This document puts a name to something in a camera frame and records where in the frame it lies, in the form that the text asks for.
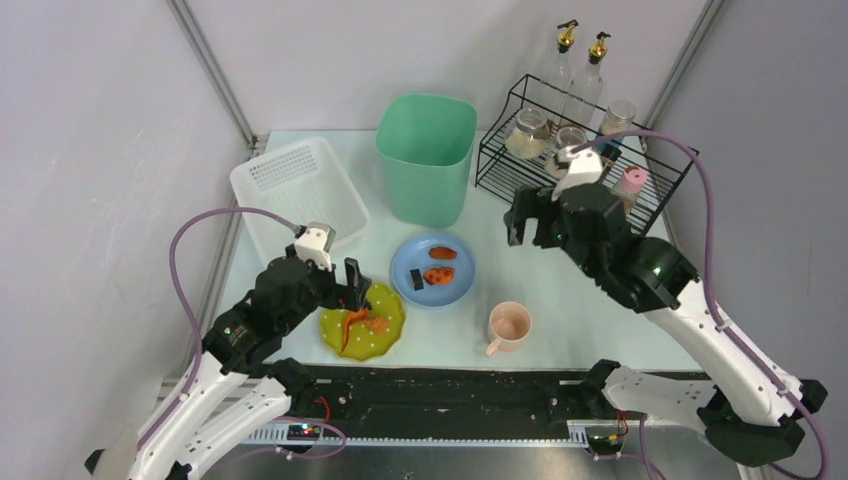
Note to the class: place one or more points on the orange grilled chicken piece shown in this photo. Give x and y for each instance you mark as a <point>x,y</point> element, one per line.
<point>439,275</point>

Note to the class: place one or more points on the white perforated plastic basket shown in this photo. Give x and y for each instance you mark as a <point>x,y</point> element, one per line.
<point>304,181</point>

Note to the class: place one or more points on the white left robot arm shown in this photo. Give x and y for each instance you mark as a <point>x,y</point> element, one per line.
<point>229,392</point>

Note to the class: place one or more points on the black wire rack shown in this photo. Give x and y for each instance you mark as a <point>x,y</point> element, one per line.
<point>501,174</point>

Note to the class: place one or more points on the large glass jar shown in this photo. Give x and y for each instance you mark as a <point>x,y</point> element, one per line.
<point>566,136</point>

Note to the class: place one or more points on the orange chicken wing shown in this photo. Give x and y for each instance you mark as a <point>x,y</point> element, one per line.
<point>360,317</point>

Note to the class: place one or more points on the spice shaker white lid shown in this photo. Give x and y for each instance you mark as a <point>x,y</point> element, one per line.
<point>619,117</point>

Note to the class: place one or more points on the green plastic bin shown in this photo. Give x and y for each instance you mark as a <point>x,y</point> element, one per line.
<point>425,142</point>

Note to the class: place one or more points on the glass jar with light powder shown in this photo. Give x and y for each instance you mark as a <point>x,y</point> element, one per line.
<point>527,134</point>

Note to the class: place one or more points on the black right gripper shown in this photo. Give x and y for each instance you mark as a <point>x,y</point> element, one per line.
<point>544,220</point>

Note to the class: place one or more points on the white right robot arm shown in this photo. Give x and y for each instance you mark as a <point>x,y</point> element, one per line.
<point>749,409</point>

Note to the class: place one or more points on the glass oil bottle gold cap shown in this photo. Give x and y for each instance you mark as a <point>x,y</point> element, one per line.
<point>586,85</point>

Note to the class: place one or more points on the blue plate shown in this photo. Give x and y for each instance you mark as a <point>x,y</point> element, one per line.
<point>413,254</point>

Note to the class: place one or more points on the black white sushi roll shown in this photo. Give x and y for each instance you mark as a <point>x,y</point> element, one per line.
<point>417,279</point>

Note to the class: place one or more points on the pink lid spice jar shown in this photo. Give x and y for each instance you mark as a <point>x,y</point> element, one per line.
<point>629,186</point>

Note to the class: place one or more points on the orange fried nugget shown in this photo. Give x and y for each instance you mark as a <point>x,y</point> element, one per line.
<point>378,325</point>

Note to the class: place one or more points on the green polka dot plate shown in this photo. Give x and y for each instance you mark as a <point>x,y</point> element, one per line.
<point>364,345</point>

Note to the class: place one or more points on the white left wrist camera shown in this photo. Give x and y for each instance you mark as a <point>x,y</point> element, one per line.
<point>314,245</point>

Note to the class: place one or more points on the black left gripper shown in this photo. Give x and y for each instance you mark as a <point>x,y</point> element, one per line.
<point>342,291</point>

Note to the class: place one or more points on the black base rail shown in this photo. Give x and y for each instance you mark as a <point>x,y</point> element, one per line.
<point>447,407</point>

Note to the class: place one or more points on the small orange chicken piece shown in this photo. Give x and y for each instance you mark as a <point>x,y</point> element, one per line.
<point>442,253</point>

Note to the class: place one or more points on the small black cap spice bottle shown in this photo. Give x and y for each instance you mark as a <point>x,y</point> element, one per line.
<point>609,154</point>

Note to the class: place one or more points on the pink mug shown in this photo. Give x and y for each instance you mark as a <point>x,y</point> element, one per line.
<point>509,325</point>

